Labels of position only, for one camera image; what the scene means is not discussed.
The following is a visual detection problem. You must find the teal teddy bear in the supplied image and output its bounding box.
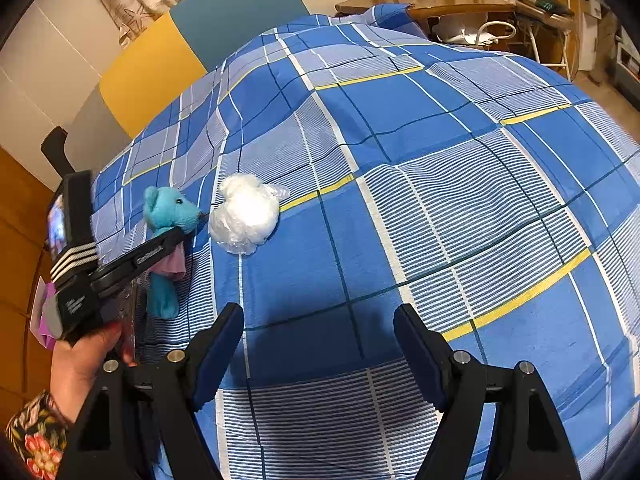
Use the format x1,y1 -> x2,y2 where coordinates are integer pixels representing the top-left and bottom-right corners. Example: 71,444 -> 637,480
142,186 -> 203,318

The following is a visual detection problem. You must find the person's left forearm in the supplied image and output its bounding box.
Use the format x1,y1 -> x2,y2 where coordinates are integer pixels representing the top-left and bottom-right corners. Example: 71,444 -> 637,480
4,389 -> 72,480

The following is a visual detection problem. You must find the white plush in plastic bag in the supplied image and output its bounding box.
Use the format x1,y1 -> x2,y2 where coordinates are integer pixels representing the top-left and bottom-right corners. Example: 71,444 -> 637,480
207,174 -> 292,257

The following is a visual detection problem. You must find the black bracket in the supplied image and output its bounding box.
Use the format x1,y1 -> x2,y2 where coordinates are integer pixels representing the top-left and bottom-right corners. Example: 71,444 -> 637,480
40,126 -> 77,182

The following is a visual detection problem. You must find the wooden wardrobe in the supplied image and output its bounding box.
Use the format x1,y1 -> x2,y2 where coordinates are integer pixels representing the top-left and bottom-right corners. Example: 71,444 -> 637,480
0,145 -> 65,411

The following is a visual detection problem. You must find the wooden table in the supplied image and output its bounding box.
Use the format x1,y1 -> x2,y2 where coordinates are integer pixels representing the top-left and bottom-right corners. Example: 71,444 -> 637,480
334,0 -> 517,17

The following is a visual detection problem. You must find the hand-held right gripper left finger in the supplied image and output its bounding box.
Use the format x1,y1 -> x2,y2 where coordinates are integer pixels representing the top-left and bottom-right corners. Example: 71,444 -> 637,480
60,302 -> 245,480

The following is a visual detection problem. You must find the person's left hand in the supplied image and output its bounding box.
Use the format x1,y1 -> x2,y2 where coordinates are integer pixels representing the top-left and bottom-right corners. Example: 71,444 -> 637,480
49,321 -> 140,426

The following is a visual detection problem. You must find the white metal chair frame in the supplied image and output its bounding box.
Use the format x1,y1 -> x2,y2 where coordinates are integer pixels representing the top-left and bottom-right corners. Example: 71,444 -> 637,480
472,0 -> 581,81

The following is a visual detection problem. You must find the yellow headboard panel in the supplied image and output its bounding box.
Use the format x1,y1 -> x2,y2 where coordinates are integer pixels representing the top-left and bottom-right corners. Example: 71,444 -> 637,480
98,12 -> 209,139

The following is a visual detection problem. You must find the blue plaid pillow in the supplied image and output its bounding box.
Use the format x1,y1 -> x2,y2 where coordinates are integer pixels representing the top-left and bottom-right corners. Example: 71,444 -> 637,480
334,3 -> 428,37

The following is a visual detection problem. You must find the purple soft item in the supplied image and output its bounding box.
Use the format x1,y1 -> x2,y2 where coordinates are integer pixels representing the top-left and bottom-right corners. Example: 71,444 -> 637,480
29,277 -> 58,352

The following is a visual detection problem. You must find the grey headboard panel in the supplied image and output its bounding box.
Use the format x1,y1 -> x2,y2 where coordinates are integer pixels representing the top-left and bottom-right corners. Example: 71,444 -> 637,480
64,84 -> 132,173

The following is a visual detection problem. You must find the teal headboard panel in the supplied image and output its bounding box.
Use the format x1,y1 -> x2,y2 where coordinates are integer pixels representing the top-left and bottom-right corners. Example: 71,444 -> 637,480
169,0 -> 312,70

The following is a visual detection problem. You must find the blue plaid bedsheet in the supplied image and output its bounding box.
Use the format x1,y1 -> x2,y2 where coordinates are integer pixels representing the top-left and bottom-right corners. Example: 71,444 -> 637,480
90,10 -> 640,480

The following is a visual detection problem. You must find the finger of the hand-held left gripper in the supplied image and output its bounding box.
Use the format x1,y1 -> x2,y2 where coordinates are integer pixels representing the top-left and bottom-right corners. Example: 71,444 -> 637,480
92,227 -> 184,303

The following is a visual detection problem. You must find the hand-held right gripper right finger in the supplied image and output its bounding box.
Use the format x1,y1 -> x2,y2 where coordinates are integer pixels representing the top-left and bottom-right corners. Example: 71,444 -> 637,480
394,304 -> 583,480

